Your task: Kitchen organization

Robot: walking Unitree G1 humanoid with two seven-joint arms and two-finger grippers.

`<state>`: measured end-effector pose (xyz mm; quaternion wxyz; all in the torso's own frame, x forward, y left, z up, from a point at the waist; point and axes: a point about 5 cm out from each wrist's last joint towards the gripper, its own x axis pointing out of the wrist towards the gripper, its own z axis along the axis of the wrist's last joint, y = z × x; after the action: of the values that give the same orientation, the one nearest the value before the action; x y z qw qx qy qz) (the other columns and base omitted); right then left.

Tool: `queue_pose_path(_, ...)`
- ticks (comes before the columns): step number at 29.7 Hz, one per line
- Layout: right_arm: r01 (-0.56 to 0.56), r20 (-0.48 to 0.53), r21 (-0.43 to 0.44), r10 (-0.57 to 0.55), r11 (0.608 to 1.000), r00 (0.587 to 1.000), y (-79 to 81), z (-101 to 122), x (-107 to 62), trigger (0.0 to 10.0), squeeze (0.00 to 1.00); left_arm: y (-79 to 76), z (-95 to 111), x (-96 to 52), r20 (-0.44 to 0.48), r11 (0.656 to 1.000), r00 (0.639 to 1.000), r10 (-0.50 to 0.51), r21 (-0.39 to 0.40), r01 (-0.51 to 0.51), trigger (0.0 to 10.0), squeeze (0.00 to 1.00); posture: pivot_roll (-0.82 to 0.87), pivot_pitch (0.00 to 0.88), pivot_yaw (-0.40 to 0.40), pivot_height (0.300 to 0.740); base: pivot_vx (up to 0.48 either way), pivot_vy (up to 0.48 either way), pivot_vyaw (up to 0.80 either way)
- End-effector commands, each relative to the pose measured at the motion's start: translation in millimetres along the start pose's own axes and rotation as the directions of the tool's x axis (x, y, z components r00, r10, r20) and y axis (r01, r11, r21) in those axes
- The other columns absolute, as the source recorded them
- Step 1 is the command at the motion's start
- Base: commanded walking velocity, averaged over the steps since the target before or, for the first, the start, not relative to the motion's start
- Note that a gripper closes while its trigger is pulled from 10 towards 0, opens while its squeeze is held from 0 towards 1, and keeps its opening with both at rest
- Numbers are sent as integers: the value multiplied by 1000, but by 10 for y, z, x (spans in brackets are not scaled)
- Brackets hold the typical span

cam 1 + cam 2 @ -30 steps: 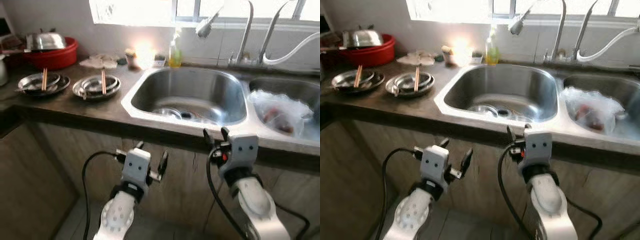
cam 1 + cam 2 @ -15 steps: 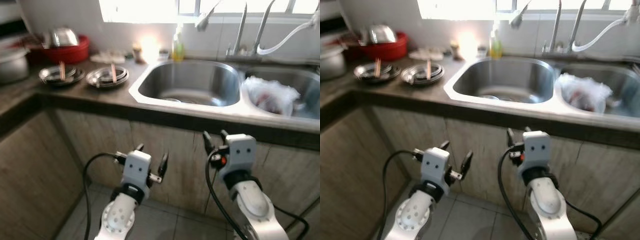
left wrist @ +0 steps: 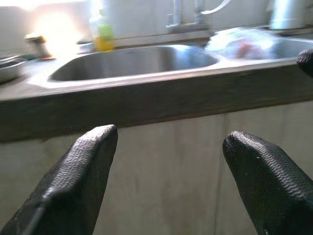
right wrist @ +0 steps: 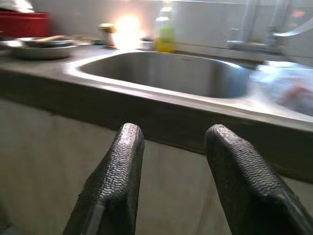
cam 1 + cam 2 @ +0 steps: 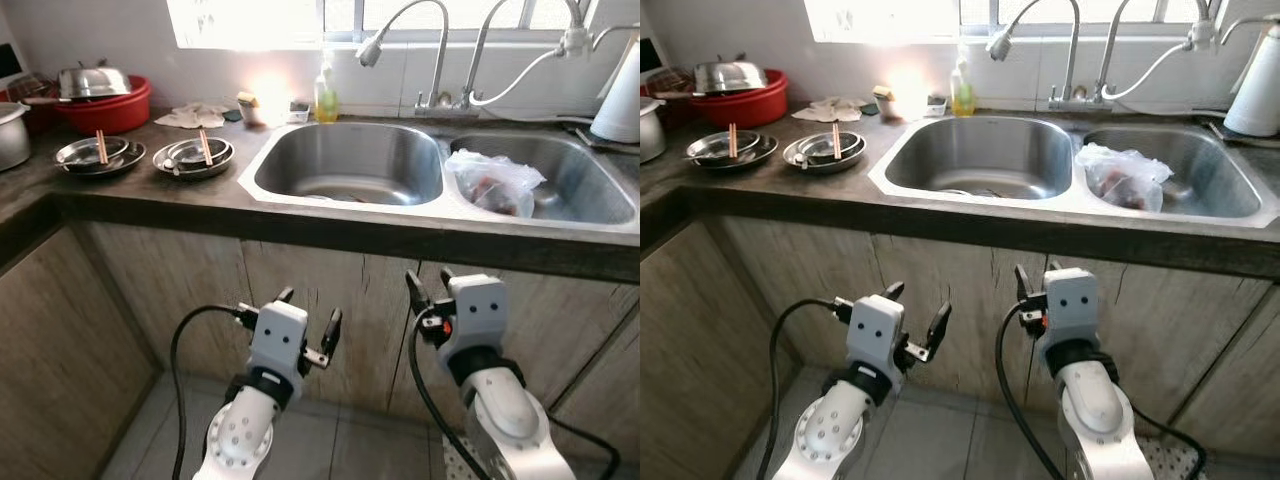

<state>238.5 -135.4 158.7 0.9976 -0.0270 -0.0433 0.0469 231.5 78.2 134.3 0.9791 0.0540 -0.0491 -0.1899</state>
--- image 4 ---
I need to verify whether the wooden chopstick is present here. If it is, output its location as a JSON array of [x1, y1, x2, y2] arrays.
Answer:
[[37, 35, 68, 43], [36, 35, 68, 43]]

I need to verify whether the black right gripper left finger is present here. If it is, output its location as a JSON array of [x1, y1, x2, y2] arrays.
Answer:
[[63, 122, 145, 235]]

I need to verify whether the white sponge bowl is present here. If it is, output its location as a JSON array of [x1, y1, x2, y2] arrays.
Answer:
[[100, 30, 118, 47]]

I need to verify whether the shiny steel pan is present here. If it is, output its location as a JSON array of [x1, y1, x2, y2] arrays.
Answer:
[[0, 0, 34, 13]]

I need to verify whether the small white tub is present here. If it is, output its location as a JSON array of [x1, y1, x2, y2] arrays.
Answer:
[[140, 38, 155, 49]]

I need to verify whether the plain gooseneck faucet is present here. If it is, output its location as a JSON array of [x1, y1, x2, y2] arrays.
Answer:
[[266, 0, 291, 56]]

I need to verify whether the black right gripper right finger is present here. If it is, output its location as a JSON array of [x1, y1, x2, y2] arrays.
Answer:
[[204, 123, 313, 235]]

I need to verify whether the large steel plate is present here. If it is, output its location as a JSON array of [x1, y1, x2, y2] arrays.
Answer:
[[0, 38, 79, 60]]

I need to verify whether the clear plastic bag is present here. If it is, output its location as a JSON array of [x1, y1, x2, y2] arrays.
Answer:
[[249, 61, 313, 116]]

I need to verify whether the yellow dish soap bottle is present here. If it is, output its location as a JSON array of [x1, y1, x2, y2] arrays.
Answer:
[[155, 0, 177, 53]]

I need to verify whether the yellow sponge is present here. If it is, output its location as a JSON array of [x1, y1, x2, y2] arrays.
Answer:
[[97, 23, 117, 32]]

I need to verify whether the red plastic basin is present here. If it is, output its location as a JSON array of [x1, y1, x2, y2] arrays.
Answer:
[[0, 11, 49, 39]]

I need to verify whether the stainless steel double sink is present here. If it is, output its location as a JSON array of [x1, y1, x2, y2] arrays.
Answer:
[[62, 50, 313, 123]]

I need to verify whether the gooseneck faucet with spray head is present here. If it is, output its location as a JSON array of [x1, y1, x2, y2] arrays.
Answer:
[[226, 0, 260, 53]]

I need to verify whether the steel dish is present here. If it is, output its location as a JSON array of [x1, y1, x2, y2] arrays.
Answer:
[[22, 36, 75, 50]]

